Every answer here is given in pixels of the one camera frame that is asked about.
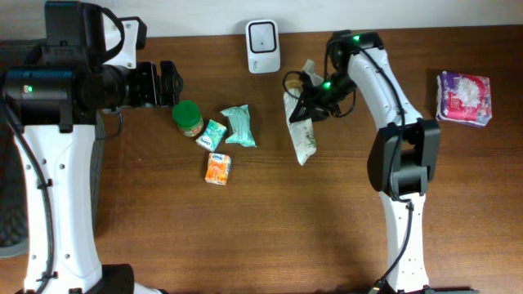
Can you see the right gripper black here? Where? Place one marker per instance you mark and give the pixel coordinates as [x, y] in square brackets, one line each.
[317, 102]

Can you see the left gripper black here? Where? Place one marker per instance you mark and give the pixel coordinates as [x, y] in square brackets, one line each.
[151, 84]

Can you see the white green tube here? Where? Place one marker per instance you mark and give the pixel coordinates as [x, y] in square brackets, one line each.
[302, 133]

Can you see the teal wipes packet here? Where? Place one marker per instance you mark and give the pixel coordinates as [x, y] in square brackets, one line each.
[239, 121]

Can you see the small teal tissue pack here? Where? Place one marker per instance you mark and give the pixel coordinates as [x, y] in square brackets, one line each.
[211, 136]

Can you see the orange tissue pack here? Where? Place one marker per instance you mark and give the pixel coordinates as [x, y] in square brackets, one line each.
[218, 169]

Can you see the red purple tissue pack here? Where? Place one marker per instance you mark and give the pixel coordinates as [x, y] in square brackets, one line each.
[463, 98]

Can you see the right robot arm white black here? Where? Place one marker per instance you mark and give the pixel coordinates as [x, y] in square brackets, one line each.
[402, 160]

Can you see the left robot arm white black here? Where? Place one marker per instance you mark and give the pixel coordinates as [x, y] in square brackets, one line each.
[52, 102]

